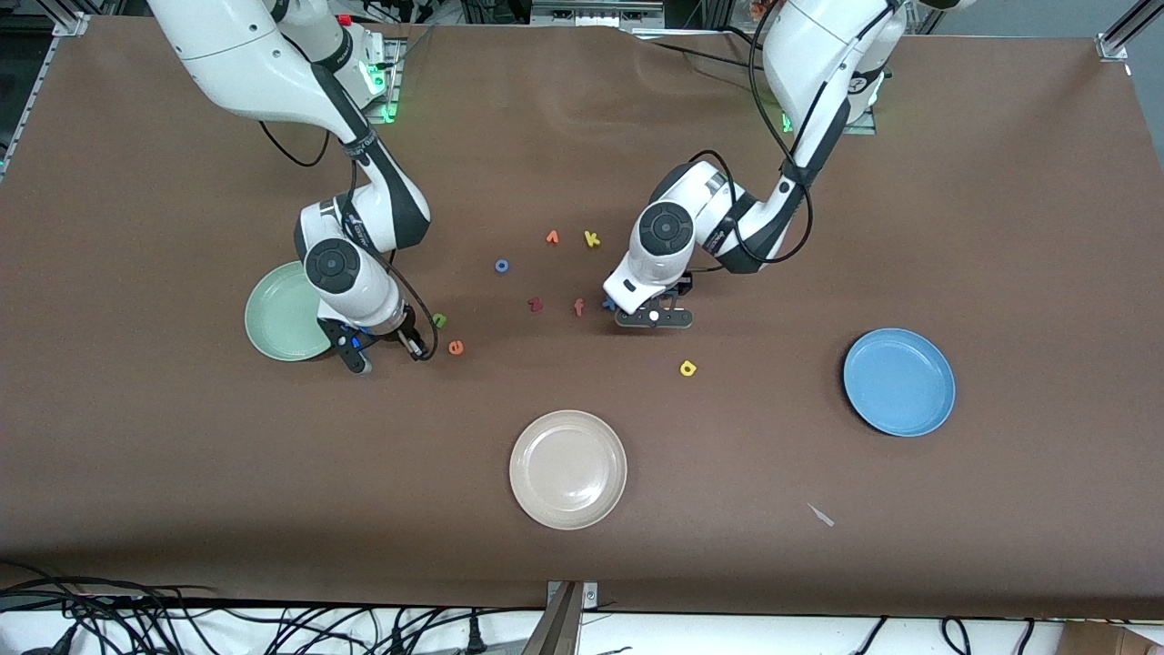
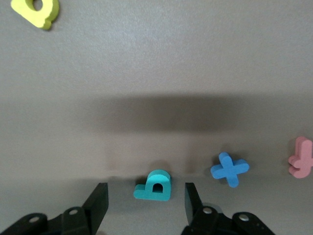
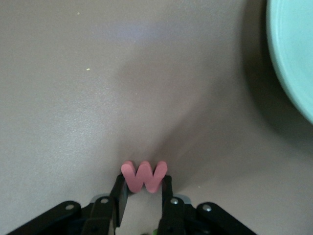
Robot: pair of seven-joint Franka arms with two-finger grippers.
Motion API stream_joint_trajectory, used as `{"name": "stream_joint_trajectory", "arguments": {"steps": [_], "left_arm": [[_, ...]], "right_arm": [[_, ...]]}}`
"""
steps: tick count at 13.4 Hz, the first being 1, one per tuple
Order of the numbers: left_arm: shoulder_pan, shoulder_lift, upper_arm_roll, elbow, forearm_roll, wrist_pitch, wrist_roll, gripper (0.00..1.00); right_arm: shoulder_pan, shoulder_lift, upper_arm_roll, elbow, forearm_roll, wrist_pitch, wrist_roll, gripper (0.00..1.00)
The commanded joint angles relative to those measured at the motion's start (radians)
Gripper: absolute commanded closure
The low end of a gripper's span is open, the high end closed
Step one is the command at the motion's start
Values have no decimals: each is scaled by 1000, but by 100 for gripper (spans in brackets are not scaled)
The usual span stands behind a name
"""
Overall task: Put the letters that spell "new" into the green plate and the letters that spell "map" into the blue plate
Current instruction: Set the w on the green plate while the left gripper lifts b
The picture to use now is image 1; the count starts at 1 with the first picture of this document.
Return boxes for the green plate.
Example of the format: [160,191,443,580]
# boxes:
[245,261,334,362]

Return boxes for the beige plate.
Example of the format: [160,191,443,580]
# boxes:
[509,410,628,530]

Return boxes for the blue plate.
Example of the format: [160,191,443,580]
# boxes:
[843,328,957,438]

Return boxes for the silver metal device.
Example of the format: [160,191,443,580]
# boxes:
[530,0,667,30]

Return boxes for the brown cardboard box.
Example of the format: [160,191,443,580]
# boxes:
[1059,623,1164,655]

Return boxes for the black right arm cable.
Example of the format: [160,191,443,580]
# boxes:
[259,118,439,360]

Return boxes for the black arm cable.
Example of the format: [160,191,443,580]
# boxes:
[259,118,439,360]
[673,0,815,274]

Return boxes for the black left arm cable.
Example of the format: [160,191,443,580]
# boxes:
[673,0,815,274]

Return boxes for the long black table cable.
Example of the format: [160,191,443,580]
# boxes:
[647,40,774,70]

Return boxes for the grey metal bracket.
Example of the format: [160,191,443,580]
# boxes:
[523,580,599,655]

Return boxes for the tangle of black cables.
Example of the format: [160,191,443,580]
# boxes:
[0,559,547,655]

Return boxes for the white perforated rail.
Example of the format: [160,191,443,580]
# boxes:
[0,9,89,174]

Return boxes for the aluminium frame profile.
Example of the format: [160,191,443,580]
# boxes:
[1096,0,1164,63]

